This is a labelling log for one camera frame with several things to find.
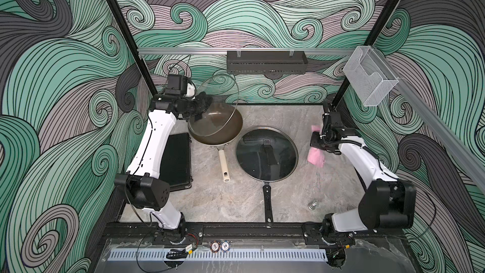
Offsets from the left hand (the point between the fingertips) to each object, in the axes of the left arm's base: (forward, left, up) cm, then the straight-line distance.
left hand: (205, 104), depth 76 cm
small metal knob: (-31, -45, -29) cm, 62 cm away
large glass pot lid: (-9, -28, -25) cm, 39 cm away
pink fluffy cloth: (-13, -49, -19) cm, 54 cm away
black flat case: (-13, +18, -33) cm, 40 cm away
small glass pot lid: (+36, -4, -24) cm, 43 cm away
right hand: (-6, -49, -19) cm, 53 cm away
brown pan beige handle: (0, -4, -27) cm, 27 cm away
